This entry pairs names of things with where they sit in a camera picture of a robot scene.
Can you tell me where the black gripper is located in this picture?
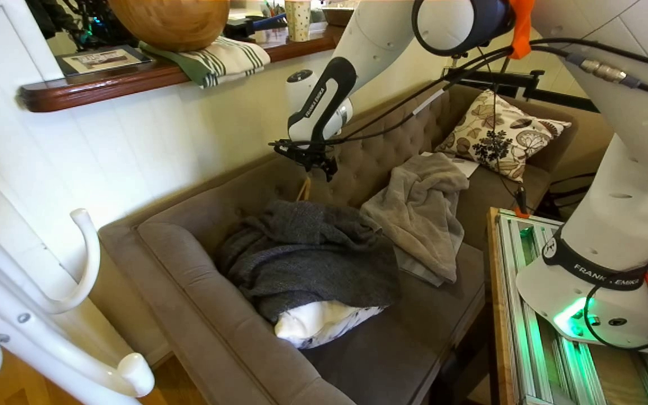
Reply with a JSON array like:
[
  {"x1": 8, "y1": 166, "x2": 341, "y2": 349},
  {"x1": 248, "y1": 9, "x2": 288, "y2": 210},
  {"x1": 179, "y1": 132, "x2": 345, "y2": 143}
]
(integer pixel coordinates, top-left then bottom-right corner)
[{"x1": 269, "y1": 136, "x2": 340, "y2": 183}]

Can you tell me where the grey-brown tufted sofa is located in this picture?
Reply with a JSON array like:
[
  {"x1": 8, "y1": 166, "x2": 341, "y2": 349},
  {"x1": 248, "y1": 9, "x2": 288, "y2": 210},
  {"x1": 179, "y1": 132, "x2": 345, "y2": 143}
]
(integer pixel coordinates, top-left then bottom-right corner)
[{"x1": 96, "y1": 76, "x2": 618, "y2": 405}]

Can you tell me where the white coat stand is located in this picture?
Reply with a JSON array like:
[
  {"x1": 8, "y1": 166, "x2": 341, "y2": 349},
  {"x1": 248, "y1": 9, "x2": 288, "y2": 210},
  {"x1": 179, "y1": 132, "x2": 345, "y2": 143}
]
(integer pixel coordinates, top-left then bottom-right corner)
[{"x1": 0, "y1": 143, "x2": 158, "y2": 405}]

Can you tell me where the dark grey blanket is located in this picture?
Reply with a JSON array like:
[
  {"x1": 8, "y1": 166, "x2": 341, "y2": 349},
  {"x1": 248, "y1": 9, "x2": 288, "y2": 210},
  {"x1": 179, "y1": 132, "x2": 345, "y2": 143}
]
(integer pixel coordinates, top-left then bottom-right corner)
[{"x1": 211, "y1": 198, "x2": 402, "y2": 327}]

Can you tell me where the light grey towel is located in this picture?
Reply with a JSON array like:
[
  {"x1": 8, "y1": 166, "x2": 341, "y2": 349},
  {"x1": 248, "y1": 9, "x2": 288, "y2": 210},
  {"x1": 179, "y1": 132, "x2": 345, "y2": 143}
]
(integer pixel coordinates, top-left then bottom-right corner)
[{"x1": 357, "y1": 152, "x2": 473, "y2": 288}]

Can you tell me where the green striped folded cloth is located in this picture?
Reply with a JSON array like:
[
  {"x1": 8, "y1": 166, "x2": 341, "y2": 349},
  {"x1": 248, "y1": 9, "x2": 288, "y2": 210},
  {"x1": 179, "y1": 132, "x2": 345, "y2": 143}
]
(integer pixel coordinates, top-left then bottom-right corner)
[{"x1": 140, "y1": 34, "x2": 272, "y2": 91}]

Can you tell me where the pale patterned cup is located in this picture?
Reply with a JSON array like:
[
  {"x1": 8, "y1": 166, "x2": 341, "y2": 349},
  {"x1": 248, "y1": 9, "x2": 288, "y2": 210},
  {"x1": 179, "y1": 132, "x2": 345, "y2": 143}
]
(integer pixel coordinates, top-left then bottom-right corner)
[{"x1": 284, "y1": 0, "x2": 312, "y2": 46}]

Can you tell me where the white crumpled cloth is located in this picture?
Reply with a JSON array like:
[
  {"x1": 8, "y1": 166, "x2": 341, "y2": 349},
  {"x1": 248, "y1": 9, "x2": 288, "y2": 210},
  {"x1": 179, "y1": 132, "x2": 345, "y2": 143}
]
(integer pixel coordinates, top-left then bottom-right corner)
[{"x1": 272, "y1": 299, "x2": 386, "y2": 354}]

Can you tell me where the floral patterned pillow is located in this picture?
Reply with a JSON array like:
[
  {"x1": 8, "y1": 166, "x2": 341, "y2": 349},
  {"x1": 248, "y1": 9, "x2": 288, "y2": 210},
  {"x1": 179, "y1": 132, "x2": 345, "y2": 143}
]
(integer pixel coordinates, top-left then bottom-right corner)
[{"x1": 434, "y1": 89, "x2": 573, "y2": 187}]

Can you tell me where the round brown woven basket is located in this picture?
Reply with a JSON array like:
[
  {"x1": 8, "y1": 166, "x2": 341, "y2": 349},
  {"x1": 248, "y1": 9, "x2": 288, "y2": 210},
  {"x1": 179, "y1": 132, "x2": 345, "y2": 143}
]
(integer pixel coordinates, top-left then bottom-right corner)
[{"x1": 106, "y1": 0, "x2": 231, "y2": 54}]

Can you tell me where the flat framed picture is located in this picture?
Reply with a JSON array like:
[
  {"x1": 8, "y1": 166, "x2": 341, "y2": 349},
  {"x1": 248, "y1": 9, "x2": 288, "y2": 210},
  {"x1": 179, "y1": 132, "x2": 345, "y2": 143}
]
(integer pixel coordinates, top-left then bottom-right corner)
[{"x1": 56, "y1": 44, "x2": 152, "y2": 82}]

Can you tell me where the black clutter on shelf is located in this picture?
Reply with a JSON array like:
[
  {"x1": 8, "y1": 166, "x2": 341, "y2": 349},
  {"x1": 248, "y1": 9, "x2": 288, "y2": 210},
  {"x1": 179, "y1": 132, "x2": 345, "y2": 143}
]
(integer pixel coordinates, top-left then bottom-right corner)
[{"x1": 26, "y1": 0, "x2": 137, "y2": 52}]

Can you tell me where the wooden table with aluminium rails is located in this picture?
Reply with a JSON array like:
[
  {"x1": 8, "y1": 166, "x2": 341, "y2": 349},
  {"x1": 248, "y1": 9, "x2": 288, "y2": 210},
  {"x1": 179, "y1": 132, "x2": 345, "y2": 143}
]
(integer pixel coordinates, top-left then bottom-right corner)
[{"x1": 485, "y1": 208, "x2": 648, "y2": 405}]

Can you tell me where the black metal rail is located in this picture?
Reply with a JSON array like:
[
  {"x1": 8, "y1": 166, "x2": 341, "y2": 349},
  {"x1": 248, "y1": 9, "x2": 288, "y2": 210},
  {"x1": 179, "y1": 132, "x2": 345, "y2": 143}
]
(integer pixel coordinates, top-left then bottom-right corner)
[{"x1": 440, "y1": 65, "x2": 617, "y2": 117}]

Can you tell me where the dark wooden wall shelf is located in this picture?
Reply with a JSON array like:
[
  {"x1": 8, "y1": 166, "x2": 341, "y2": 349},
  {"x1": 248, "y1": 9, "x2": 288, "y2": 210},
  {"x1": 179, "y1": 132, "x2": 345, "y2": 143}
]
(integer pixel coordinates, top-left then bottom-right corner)
[{"x1": 15, "y1": 27, "x2": 341, "y2": 116}]

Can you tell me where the orange cable strap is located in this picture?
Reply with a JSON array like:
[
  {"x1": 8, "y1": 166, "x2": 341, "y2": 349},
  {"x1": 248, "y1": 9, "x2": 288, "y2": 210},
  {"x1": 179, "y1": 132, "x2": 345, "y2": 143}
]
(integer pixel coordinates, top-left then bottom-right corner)
[{"x1": 506, "y1": 0, "x2": 537, "y2": 62}]

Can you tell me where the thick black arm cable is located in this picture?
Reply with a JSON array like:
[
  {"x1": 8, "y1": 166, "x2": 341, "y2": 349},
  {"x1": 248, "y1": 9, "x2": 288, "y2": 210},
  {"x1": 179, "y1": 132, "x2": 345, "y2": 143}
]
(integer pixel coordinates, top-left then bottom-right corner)
[{"x1": 331, "y1": 34, "x2": 648, "y2": 150}]

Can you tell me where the thin black base cable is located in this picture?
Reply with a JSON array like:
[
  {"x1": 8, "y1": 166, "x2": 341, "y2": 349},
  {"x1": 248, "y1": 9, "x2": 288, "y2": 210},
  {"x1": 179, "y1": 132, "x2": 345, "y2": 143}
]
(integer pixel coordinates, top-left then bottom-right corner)
[{"x1": 580, "y1": 281, "x2": 648, "y2": 355}]

